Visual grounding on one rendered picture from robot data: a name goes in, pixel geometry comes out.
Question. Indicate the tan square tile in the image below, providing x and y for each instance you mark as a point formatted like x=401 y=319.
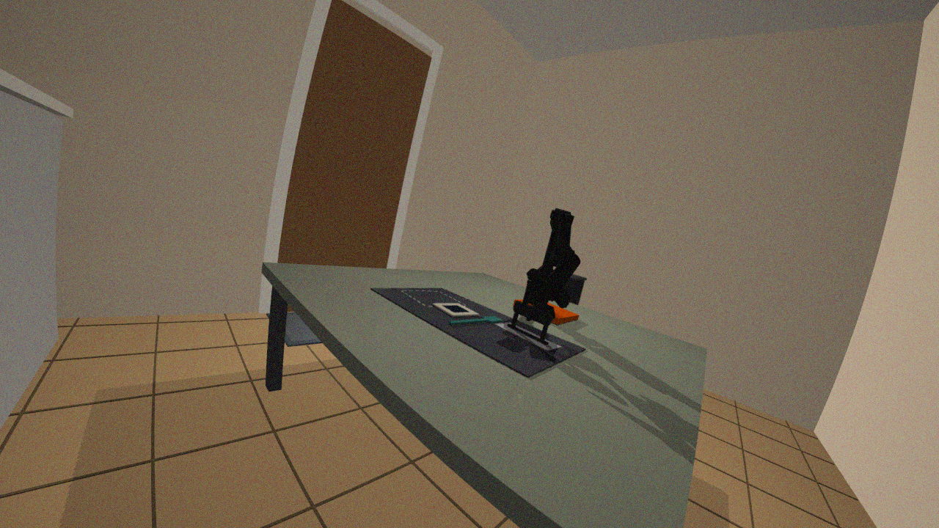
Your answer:
x=455 y=310

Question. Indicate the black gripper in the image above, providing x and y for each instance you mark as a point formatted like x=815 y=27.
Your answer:
x=538 y=286

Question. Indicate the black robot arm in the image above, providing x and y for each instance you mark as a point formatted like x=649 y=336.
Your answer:
x=561 y=255

